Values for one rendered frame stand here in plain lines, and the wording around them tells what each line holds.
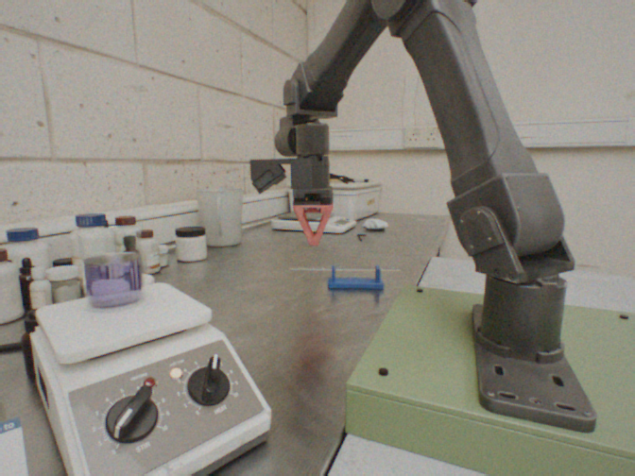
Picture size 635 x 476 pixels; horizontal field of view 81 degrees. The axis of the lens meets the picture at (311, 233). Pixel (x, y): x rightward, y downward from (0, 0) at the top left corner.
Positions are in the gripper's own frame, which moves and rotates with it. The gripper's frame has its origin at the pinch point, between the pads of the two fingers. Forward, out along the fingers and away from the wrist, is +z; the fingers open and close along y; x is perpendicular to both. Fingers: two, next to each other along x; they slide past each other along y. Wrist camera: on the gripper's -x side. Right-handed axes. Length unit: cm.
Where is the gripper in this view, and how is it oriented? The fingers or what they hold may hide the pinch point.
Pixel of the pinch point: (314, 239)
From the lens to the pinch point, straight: 66.8
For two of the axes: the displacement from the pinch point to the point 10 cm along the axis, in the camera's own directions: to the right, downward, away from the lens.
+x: 10.0, -0.1, -0.4
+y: -0.3, 1.8, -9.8
